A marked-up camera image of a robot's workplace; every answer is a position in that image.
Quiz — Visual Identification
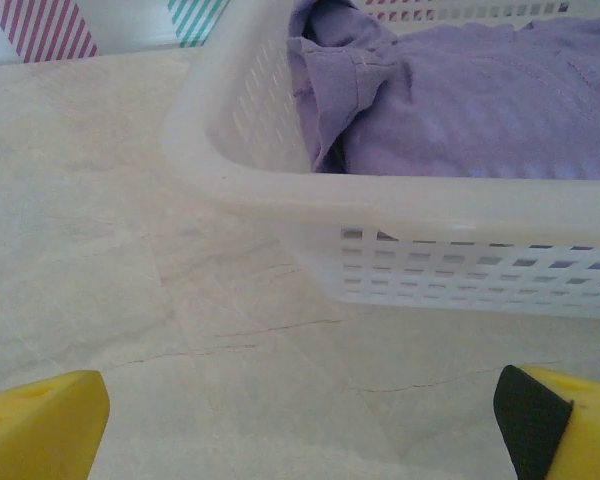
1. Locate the purple t-shirt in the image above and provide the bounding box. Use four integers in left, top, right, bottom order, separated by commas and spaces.
285, 0, 600, 182

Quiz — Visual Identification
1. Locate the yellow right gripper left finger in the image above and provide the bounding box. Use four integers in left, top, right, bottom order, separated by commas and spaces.
0, 369, 112, 480

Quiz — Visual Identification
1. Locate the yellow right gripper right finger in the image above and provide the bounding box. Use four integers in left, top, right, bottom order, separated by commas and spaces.
493, 364, 600, 480

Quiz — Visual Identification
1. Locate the white plastic mesh basket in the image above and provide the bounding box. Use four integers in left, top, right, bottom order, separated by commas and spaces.
160, 0, 600, 322

